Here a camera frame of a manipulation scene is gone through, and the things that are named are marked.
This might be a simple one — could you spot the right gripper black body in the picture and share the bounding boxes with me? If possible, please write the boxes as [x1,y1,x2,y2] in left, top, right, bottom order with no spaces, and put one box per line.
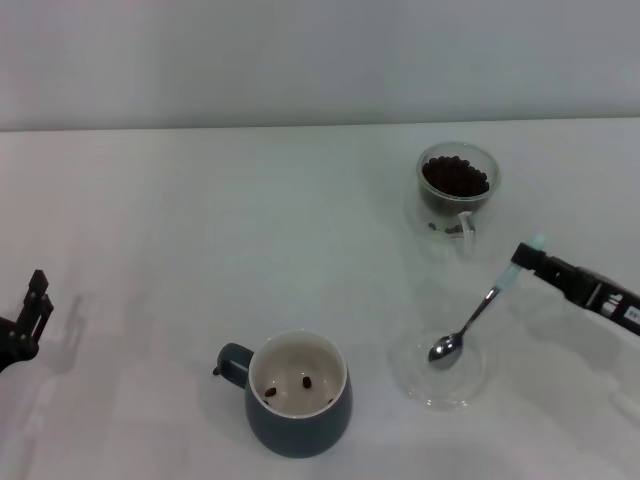
[585,273,640,337]

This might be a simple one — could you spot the dark grey ceramic mug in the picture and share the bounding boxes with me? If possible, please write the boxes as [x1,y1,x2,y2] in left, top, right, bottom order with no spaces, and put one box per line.
[216,328,353,460]

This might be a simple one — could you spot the metal spoon with blue handle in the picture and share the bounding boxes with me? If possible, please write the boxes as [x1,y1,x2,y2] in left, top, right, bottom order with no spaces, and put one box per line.
[428,231,548,372]

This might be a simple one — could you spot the coffee beans pile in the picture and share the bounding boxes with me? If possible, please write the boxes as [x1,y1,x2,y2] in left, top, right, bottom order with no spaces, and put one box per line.
[419,155,492,214]

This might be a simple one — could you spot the clear glass saucer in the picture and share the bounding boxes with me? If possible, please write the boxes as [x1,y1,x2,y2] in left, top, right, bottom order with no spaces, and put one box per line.
[384,322,489,412]

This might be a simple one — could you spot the double-walled glass cup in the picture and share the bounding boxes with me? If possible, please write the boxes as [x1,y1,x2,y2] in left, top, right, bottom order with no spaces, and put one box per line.
[405,141,502,257]

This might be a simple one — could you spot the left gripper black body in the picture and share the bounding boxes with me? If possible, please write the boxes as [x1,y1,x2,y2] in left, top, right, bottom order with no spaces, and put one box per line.
[0,313,41,375]

